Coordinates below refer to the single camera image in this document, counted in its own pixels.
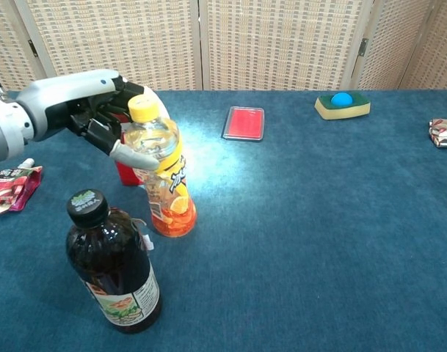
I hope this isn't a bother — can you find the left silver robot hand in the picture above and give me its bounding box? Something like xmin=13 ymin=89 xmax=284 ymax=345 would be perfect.
xmin=15 ymin=68 xmax=171 ymax=172

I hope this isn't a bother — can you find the orange drink bottle yellow cap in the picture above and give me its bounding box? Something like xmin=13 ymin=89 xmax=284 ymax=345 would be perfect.
xmin=123 ymin=95 xmax=198 ymax=239

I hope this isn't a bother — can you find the woven folding screen panel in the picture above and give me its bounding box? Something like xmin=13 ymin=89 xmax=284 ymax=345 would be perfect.
xmin=13 ymin=0 xmax=203 ymax=91
xmin=401 ymin=0 xmax=447 ymax=90
xmin=0 ymin=0 xmax=55 ymax=92
xmin=197 ymin=0 xmax=384 ymax=92
xmin=355 ymin=0 xmax=440 ymax=91

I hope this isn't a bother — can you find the red bottle white cap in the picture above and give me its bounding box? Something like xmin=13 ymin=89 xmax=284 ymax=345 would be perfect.
xmin=111 ymin=111 xmax=147 ymax=188

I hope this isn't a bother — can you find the red spout pouch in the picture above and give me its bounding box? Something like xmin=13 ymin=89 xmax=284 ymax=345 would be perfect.
xmin=0 ymin=158 xmax=44 ymax=215

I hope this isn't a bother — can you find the dark bottle black cap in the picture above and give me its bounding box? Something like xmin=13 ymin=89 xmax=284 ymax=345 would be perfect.
xmin=65 ymin=188 xmax=163 ymax=334

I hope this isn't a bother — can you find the red card case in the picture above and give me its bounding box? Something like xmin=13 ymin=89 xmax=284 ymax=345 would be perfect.
xmin=221 ymin=106 xmax=265 ymax=143

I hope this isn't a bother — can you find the blue table cloth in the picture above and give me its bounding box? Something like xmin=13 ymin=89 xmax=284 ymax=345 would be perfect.
xmin=0 ymin=89 xmax=447 ymax=352

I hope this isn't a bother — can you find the blue ball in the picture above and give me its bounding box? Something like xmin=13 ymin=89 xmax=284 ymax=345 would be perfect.
xmin=330 ymin=92 xmax=355 ymax=109

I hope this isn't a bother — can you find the yellow green sponge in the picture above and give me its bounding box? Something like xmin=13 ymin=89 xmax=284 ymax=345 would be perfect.
xmin=314 ymin=92 xmax=371 ymax=121

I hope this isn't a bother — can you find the gold foil wrapped package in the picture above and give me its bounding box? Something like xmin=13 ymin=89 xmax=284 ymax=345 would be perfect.
xmin=427 ymin=118 xmax=447 ymax=150

